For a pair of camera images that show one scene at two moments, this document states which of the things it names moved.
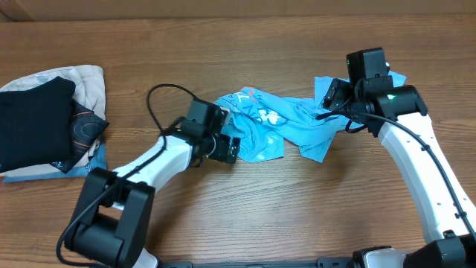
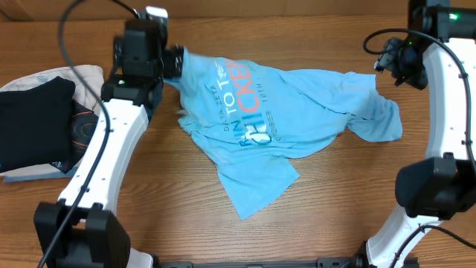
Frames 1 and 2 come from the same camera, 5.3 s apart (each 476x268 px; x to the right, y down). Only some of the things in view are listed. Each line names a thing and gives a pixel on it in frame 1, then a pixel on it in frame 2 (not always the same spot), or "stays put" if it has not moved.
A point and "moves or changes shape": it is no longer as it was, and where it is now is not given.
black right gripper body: [339, 97] -> [404, 63]
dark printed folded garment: [85, 127] stays put
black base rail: [339, 262] stays put
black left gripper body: [217, 145] -> [171, 66]
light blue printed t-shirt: [264, 122] moves or changes shape
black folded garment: [36, 124] stays put
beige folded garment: [89, 93] stays put
